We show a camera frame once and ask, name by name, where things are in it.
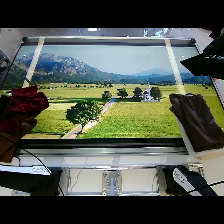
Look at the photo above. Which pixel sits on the dark red T-shirt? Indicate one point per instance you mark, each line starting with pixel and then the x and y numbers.
pixel 26 101

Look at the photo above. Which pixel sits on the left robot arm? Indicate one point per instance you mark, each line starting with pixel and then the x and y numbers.
pixel 26 184

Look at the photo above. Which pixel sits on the dark brown garment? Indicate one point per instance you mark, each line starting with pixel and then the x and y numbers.
pixel 196 120

